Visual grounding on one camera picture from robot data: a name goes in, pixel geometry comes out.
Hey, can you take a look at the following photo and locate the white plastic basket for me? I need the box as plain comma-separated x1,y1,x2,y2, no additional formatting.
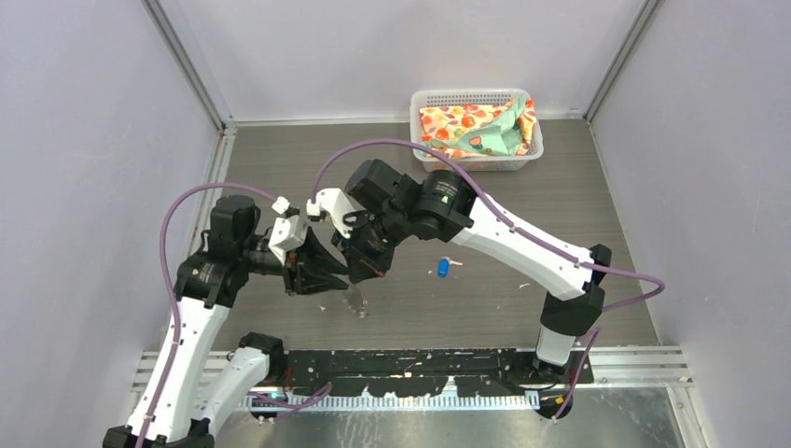
409,89,544,172

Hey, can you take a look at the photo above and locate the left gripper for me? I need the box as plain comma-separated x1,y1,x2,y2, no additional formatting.
240,226,349,296

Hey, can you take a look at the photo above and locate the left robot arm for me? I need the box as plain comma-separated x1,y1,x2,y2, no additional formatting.
103,195,348,447

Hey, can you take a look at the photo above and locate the large metal keyring disc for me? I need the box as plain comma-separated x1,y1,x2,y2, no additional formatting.
342,284,368,318

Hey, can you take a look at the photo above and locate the aluminium frame rail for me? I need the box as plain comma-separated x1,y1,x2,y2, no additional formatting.
131,345,697,414

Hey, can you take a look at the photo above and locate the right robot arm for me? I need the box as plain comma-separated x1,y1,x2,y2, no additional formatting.
312,160,611,384

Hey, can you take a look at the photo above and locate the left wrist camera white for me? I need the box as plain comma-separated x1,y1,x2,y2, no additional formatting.
268,196,308,266

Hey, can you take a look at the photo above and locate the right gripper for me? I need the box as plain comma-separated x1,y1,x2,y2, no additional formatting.
330,207,409,283

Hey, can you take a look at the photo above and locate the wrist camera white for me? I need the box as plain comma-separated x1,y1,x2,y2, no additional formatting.
306,188,357,239
268,196,308,266

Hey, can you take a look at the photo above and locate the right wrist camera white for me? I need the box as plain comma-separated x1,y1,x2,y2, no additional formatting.
306,188,357,239

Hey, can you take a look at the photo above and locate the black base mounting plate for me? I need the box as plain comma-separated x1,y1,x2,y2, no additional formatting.
263,348,594,398

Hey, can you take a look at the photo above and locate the floral patterned cloth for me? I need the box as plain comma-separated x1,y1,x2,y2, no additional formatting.
419,96,537,159

